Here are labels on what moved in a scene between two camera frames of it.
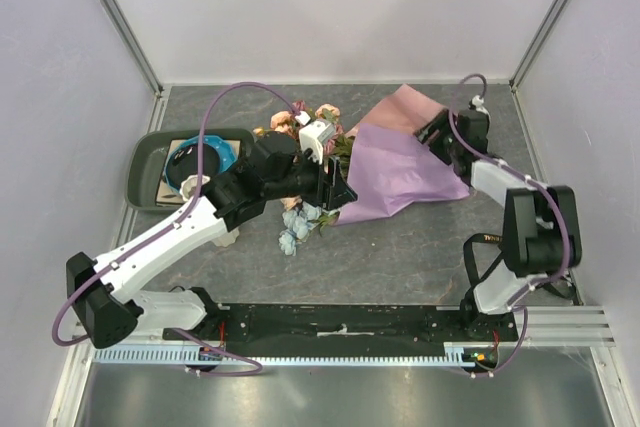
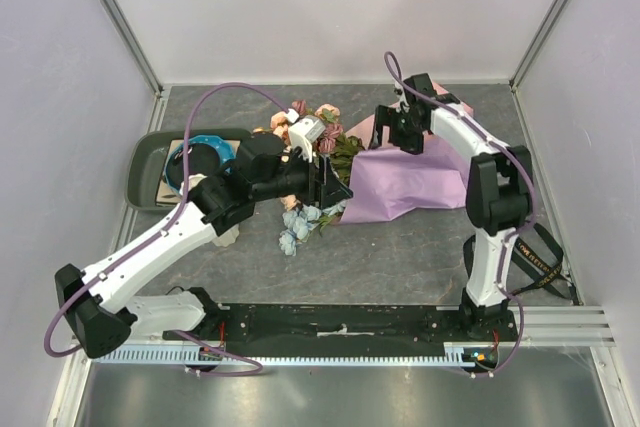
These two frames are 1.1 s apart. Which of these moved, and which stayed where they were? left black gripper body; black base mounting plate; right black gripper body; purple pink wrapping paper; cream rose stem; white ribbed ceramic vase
Moved: purple pink wrapping paper; right black gripper body
Stayed: cream rose stem; white ribbed ceramic vase; black base mounting plate; left black gripper body
